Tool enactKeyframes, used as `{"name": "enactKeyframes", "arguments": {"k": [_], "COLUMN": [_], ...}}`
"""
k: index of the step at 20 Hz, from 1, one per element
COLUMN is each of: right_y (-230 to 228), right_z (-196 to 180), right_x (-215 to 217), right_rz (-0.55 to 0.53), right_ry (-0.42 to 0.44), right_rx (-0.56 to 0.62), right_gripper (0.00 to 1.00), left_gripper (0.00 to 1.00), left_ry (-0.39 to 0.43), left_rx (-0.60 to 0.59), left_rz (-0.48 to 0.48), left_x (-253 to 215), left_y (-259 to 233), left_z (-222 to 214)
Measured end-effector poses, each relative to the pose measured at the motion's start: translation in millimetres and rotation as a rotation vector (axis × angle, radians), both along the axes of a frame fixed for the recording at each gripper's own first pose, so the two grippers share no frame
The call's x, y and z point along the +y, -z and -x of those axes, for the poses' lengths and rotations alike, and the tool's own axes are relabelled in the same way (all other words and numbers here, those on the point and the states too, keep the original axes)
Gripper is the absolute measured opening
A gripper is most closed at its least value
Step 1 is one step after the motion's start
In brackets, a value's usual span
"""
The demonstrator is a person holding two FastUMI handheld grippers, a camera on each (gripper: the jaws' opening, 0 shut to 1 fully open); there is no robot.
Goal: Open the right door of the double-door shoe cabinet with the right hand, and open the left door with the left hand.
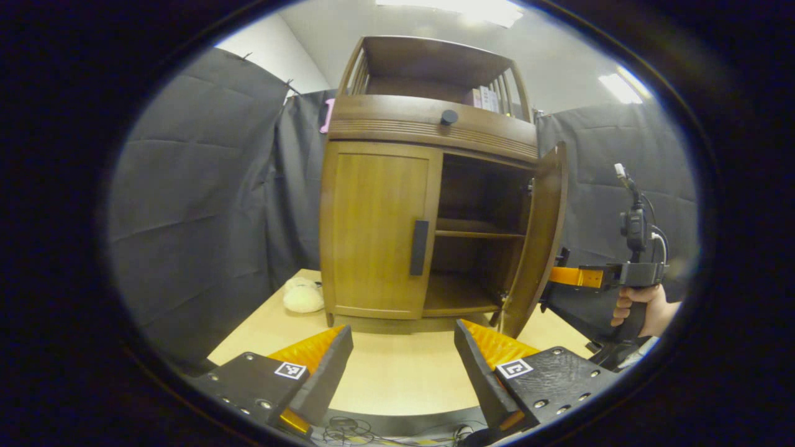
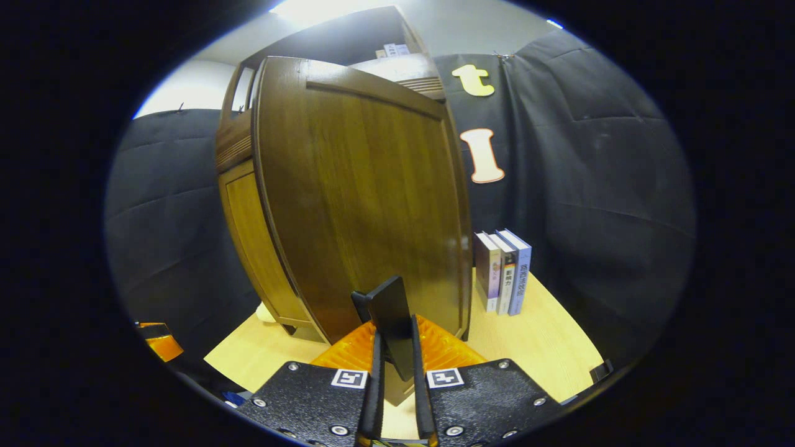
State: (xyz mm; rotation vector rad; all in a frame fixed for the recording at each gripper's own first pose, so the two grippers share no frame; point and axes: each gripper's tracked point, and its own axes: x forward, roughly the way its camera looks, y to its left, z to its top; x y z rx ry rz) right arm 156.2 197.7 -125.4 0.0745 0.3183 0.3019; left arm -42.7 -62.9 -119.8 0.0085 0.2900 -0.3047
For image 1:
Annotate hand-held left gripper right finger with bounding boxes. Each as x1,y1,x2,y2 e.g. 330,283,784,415
453,318,619,432

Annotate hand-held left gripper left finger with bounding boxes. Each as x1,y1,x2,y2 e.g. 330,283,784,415
189,324,353,435

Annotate wooden shoe cabinet door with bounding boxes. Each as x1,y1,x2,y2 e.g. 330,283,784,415
320,142,443,320
500,142,569,339

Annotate wooden double-door shoe cabinet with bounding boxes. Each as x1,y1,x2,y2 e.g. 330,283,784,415
319,35,569,339

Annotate wooden inner cabinet shelf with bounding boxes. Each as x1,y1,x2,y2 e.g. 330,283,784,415
435,217,527,240

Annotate wooden cabinet drawer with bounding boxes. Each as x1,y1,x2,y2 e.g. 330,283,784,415
327,94,540,163

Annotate cream plush toy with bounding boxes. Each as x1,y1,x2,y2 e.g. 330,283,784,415
283,277,325,314

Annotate small ceiling light panel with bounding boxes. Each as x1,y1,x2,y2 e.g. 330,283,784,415
597,65,653,105

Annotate black backdrop cloth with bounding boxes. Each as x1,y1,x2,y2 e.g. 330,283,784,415
106,47,699,373

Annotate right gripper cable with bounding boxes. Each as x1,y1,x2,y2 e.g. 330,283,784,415
640,192,670,266

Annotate black floor cables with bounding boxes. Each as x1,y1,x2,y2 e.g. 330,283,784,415
309,415,476,446

